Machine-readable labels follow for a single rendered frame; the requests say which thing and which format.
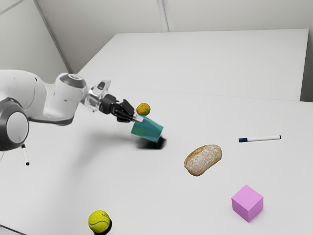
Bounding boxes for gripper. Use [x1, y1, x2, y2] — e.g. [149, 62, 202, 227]
[98, 94, 144, 123]

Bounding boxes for teal faceted mug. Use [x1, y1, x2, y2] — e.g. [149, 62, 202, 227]
[131, 116, 164, 143]

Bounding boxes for orange fruit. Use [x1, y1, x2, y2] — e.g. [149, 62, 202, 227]
[136, 103, 151, 117]

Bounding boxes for bread loaf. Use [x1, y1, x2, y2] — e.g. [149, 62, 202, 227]
[183, 144, 223, 177]

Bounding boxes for white marker black cap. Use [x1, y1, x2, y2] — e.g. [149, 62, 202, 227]
[22, 144, 31, 166]

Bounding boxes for yellow tennis ball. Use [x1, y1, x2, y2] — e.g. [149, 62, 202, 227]
[88, 210, 111, 234]

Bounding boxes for white marker blue cap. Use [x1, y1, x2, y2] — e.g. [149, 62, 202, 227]
[238, 134, 282, 143]

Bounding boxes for pink cube block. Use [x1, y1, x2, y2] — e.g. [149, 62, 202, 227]
[231, 185, 264, 223]

